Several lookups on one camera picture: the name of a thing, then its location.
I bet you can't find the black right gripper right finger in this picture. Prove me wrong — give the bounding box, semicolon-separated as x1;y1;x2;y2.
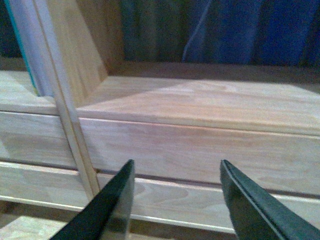
220;159;320;240

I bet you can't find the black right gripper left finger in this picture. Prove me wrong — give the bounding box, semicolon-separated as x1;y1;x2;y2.
51;159;135;240

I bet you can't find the left wooden shelf unit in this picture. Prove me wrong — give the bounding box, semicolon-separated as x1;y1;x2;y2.
0;0;108;211

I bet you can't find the wooden shelf unit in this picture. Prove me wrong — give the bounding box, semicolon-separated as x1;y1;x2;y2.
33;0;320;240
0;0;108;211

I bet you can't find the right wooden shelf unit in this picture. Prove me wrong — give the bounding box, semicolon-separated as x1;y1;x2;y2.
33;0;320;240

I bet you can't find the right lower wooden drawer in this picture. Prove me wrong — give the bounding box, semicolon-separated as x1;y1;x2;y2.
96;172;320;232

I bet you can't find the wooden drawer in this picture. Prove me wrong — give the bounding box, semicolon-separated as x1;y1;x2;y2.
0;112;76;169
0;161;89;211
96;172;320;232
80;118;320;196

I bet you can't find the left lower wooden drawer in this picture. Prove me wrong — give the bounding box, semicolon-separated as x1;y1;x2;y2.
0;161;89;211

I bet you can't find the right upper wooden drawer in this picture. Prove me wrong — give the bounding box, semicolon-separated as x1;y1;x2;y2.
80;118;320;196

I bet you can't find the left upper wooden drawer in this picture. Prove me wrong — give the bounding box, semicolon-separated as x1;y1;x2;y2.
0;112;76;169

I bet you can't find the grey curtain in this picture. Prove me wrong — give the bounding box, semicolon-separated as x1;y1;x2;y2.
0;0;320;67

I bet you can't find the teal covered thick book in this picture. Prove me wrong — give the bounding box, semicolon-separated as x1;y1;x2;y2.
4;0;54;97

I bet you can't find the thin cable behind shelf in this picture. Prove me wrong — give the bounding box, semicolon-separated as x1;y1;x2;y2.
181;0;213;62

